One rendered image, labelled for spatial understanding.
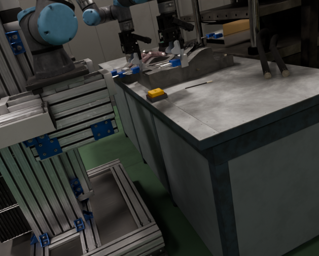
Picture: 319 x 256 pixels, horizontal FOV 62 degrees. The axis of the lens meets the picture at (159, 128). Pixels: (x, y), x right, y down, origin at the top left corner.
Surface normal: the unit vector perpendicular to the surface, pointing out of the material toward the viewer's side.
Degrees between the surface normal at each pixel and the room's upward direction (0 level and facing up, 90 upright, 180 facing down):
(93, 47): 90
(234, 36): 90
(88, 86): 90
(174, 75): 90
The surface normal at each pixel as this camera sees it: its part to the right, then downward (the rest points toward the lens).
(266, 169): 0.36, 0.33
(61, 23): 0.63, 0.31
